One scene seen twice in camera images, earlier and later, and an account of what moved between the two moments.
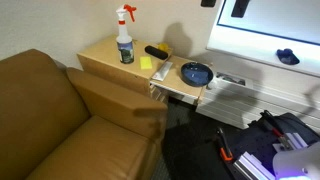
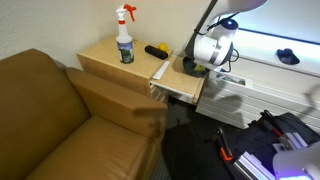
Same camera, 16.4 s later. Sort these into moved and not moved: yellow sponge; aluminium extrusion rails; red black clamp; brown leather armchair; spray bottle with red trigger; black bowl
Moved: black bowl; yellow sponge
Not moved: aluminium extrusion rails; red black clamp; spray bottle with red trigger; brown leather armchair
